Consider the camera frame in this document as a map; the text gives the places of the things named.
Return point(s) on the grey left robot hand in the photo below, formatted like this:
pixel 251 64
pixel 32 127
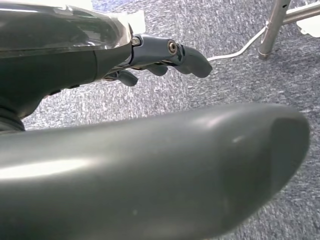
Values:
pixel 124 172

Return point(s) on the stainless steel workbench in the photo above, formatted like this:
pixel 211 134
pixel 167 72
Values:
pixel 272 30

